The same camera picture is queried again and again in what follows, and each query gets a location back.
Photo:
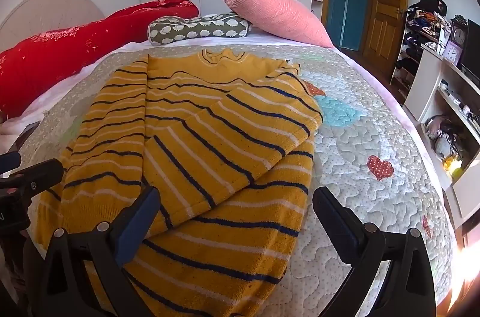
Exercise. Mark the white desk cabinet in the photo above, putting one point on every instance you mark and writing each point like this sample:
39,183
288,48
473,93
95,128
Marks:
423,84

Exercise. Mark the pink pillow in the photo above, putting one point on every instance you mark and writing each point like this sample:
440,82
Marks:
277,13

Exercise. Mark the cluttered clothes rack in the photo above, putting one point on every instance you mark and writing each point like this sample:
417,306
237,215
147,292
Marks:
407,58

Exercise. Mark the patchwork quilt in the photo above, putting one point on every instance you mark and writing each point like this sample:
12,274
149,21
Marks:
375,122

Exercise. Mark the black television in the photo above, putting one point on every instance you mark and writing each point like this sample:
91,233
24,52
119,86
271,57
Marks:
472,51

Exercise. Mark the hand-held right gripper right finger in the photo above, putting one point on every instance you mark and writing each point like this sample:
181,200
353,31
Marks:
339,227

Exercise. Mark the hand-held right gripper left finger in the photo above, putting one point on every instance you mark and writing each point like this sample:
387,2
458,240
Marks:
137,227

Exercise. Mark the round beige headboard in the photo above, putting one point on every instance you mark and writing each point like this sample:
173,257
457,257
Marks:
48,9

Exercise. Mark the yellow striped sweater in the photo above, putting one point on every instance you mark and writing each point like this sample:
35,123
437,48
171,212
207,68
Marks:
210,137

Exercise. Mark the pink clock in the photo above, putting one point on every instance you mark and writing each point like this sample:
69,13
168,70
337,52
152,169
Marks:
452,51

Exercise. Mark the dark wooden clock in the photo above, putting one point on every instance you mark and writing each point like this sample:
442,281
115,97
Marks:
458,34

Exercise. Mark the white bed sheet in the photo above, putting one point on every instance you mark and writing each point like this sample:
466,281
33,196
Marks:
56,92

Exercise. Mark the pile of clothes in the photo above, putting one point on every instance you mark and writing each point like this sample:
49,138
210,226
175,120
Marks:
427,15

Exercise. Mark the red rolled blanket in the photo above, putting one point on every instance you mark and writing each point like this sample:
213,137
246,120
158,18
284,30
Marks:
56,54

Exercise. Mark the wooden door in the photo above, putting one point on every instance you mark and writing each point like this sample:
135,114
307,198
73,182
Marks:
386,2

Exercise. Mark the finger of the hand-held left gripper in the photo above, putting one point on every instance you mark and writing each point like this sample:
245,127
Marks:
9,162
37,174

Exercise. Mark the yellow toy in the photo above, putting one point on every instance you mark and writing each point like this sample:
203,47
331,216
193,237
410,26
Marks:
454,169

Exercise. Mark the sheep print pillow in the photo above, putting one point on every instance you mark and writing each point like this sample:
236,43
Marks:
198,29

